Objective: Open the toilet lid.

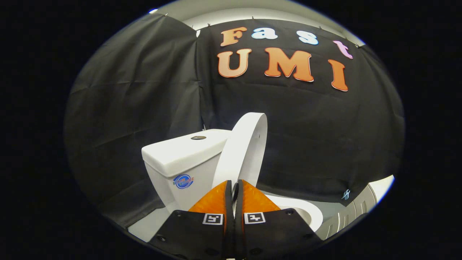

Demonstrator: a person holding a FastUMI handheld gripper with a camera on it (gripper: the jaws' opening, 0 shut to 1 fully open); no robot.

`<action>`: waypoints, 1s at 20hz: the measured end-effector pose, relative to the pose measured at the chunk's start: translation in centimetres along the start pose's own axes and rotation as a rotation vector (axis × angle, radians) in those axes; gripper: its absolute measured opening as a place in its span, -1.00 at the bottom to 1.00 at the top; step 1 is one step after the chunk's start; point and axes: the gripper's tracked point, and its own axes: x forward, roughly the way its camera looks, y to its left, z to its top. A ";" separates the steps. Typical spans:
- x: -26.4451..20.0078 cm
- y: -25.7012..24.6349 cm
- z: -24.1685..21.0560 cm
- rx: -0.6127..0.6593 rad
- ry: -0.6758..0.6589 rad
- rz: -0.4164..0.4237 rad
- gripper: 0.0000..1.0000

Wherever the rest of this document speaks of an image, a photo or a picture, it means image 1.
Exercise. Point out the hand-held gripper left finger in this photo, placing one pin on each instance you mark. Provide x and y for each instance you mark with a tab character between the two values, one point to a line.
229	216

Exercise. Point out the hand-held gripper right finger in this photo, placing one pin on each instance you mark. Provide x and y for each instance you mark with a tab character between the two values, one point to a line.
239	216

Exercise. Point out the white toilet lid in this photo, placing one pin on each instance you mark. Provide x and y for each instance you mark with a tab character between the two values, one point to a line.
245	151

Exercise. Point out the black backdrop cloth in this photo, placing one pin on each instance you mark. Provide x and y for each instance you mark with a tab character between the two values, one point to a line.
306	126

